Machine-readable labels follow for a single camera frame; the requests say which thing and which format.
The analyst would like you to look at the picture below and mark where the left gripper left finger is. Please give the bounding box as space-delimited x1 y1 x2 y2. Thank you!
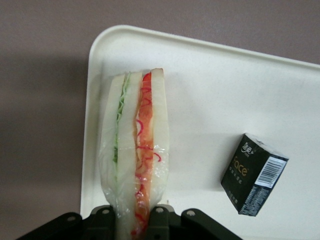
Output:
16 203 118 240

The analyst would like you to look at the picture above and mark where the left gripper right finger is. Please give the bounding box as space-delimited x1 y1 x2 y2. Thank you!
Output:
147 203 241 240

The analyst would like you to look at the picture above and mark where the triangle sandwich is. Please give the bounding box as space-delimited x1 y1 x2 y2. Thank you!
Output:
98 66 172 240

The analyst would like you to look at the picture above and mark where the beige plastic serving tray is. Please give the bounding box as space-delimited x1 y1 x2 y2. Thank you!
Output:
79 23 320 240

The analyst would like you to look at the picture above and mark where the black tissue pack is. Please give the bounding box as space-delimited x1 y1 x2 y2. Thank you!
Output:
220 132 290 217

